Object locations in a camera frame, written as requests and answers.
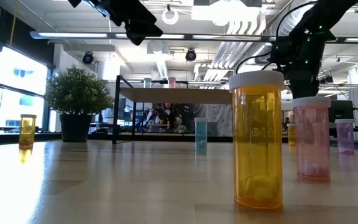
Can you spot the black computer monitor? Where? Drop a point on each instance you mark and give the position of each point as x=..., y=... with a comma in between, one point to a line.
x=340, y=111

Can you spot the green potted plant black pot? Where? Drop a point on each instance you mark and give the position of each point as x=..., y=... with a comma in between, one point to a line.
x=78, y=93

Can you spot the orange medicine bottle white cap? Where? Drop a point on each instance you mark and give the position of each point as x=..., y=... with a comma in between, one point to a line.
x=291, y=135
x=27, y=130
x=256, y=149

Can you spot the black aluminium table frame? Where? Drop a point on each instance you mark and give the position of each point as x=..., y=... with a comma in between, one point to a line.
x=154, y=137

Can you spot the white patterned cloth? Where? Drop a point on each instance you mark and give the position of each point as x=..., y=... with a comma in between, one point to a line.
x=217, y=119

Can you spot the black ceiling spotlight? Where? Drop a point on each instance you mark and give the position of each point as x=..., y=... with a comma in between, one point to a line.
x=190, y=55
x=87, y=58

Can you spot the person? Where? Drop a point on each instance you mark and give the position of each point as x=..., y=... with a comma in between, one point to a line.
x=166, y=116

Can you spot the pink medicine bottle white cap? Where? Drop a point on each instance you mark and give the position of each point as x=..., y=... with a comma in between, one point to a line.
x=171, y=82
x=312, y=140

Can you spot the purple medicine bottle white cap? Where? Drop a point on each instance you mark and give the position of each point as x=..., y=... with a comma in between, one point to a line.
x=345, y=137

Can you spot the small black ceiling rig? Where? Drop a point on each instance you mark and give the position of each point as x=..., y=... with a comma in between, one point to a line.
x=326, y=79

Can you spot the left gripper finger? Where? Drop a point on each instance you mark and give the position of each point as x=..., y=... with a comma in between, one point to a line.
x=149, y=28
x=136, y=37

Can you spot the white ceiling pipes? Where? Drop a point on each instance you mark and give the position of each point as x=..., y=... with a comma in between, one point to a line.
x=238, y=46

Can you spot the wooden shelf black metal legs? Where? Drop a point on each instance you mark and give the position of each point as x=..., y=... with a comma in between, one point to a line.
x=176, y=96

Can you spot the silver ventilation duct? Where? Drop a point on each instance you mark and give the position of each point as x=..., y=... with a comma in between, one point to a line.
x=286, y=25

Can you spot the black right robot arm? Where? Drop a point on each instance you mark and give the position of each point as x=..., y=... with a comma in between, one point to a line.
x=322, y=18

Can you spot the long ceiling light bar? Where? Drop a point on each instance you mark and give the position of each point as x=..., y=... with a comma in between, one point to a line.
x=73, y=35

